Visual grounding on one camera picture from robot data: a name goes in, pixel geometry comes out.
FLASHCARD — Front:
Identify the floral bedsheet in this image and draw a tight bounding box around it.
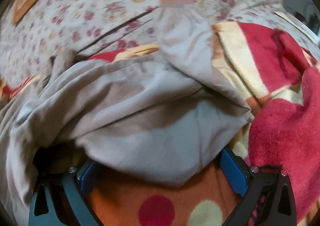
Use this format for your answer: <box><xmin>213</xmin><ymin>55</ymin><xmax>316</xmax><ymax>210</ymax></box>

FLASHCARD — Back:
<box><xmin>0</xmin><ymin>0</ymin><xmax>315</xmax><ymax>87</ymax></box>

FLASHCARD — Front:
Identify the orange red printed blanket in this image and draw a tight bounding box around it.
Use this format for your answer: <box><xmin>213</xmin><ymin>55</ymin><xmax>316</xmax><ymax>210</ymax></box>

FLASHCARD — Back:
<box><xmin>0</xmin><ymin>21</ymin><xmax>320</xmax><ymax>226</ymax></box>

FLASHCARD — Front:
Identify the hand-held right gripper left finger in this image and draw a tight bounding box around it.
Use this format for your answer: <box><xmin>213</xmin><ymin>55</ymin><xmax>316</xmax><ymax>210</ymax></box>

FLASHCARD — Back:
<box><xmin>28</xmin><ymin>160</ymin><xmax>105</xmax><ymax>226</ymax></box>

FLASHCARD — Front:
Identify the large grey garment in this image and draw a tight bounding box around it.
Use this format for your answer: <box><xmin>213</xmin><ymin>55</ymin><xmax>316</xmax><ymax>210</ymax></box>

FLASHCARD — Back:
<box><xmin>0</xmin><ymin>0</ymin><xmax>253</xmax><ymax>226</ymax></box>

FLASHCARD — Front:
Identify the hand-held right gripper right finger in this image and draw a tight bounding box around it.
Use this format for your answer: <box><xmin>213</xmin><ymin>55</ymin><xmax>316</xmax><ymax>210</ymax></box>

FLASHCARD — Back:
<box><xmin>221</xmin><ymin>147</ymin><xmax>298</xmax><ymax>226</ymax></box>

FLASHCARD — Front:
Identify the dark grey panel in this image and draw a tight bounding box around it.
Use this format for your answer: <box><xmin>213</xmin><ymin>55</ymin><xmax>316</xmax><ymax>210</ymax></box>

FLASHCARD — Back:
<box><xmin>281</xmin><ymin>0</ymin><xmax>320</xmax><ymax>42</ymax></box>

